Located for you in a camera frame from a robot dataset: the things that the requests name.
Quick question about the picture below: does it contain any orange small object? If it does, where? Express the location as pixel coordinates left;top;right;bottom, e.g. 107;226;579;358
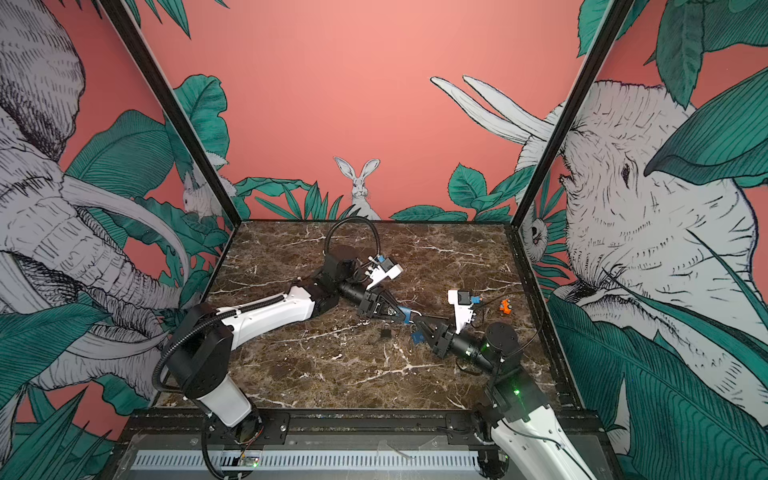
499;299;512;315

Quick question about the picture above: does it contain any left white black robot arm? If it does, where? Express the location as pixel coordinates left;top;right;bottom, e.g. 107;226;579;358
152;245;406;429

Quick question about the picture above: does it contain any black front mounting rail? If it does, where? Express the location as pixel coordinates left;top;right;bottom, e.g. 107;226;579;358
116;407;601;448

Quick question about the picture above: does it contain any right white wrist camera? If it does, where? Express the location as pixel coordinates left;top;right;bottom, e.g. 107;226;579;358
447;289;481;333

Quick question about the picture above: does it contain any white slotted cable duct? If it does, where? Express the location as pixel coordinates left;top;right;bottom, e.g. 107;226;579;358
130;450;479;472

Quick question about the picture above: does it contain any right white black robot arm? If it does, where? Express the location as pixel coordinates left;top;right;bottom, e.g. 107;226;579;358
413;316;595;479

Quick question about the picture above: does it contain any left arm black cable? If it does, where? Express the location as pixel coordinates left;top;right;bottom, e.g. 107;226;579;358
323;215;383;259

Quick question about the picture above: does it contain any left black frame post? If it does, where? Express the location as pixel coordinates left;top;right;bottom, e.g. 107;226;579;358
99;0;242;229

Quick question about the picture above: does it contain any black frame post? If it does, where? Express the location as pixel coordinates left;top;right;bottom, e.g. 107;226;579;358
511;0;633;228
99;0;242;229

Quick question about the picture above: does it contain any right black frame post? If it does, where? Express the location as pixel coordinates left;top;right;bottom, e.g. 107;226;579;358
511;0;633;228

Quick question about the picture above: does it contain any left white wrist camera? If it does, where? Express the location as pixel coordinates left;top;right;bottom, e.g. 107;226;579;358
365;255;403;290

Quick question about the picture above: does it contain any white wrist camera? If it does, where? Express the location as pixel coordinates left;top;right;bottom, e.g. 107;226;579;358
365;255;403;290
447;289;481;333

